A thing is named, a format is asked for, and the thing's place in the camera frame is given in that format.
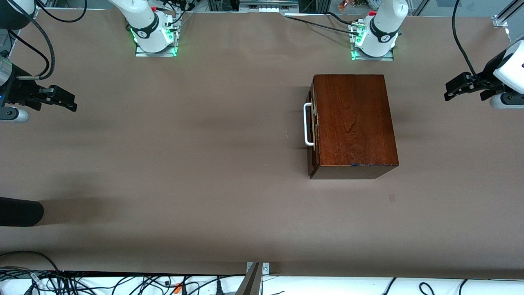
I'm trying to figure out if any wooden drawer with white handle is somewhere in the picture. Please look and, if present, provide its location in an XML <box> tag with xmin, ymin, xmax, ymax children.
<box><xmin>303</xmin><ymin>82</ymin><xmax>319</xmax><ymax>164</ymax></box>

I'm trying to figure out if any dark brown wooden cabinet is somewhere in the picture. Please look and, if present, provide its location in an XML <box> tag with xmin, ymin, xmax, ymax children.
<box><xmin>307</xmin><ymin>74</ymin><xmax>400</xmax><ymax>180</ymax></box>

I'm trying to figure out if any black cylindrical object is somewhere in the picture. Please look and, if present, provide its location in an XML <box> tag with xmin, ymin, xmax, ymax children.
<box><xmin>0</xmin><ymin>197</ymin><xmax>44</xmax><ymax>227</ymax></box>

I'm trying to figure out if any grey power strip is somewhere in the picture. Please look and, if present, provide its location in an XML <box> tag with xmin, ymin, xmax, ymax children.
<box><xmin>239</xmin><ymin>0</ymin><xmax>299</xmax><ymax>14</ymax></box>

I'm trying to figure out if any dark slanted bar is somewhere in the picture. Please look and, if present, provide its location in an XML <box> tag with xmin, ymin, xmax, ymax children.
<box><xmin>235</xmin><ymin>263</ymin><xmax>262</xmax><ymax>295</ymax></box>

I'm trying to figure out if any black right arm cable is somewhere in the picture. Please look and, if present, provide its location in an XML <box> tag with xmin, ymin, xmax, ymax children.
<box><xmin>0</xmin><ymin>0</ymin><xmax>56</xmax><ymax>80</ymax></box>

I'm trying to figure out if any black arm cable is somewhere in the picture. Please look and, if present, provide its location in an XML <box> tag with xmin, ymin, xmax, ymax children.
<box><xmin>0</xmin><ymin>0</ymin><xmax>56</xmax><ymax>80</ymax></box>
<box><xmin>452</xmin><ymin>0</ymin><xmax>496</xmax><ymax>89</ymax></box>

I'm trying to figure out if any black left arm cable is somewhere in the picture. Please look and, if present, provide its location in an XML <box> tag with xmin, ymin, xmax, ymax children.
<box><xmin>452</xmin><ymin>0</ymin><xmax>496</xmax><ymax>89</ymax></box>

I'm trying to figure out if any black looping cable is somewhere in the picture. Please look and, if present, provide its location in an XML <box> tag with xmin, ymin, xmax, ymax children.
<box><xmin>35</xmin><ymin>0</ymin><xmax>87</xmax><ymax>23</ymax></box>

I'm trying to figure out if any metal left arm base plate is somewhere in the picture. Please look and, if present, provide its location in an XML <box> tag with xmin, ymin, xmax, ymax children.
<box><xmin>350</xmin><ymin>23</ymin><xmax>394</xmax><ymax>61</ymax></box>

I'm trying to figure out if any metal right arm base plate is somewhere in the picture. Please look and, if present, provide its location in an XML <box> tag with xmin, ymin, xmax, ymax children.
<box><xmin>135</xmin><ymin>41</ymin><xmax>178</xmax><ymax>57</ymax></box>

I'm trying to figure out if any black cable on table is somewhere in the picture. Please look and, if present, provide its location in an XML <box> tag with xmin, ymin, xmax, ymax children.
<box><xmin>285</xmin><ymin>14</ymin><xmax>360</xmax><ymax>35</ymax></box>

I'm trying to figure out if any tangled black cable bundle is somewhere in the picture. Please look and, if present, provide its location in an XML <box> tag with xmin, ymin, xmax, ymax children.
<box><xmin>0</xmin><ymin>251</ymin><xmax>246</xmax><ymax>295</ymax></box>

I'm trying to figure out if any silver metal bracket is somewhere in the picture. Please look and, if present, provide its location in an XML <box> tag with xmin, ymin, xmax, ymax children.
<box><xmin>246</xmin><ymin>262</ymin><xmax>271</xmax><ymax>276</ymax></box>

